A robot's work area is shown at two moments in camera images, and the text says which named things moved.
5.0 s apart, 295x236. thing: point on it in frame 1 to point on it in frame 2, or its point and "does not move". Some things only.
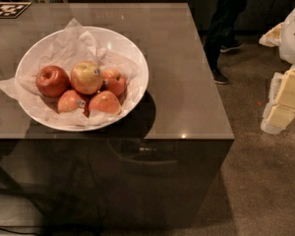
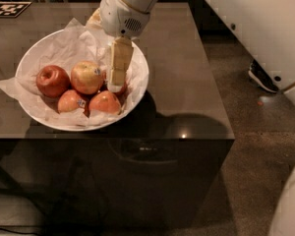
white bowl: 81,78 does not move
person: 220,37 to 261,77
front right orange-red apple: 105,101 does not move
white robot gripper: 293,38 to 120,17
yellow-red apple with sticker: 87,78 does not move
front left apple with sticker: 70,101 does not move
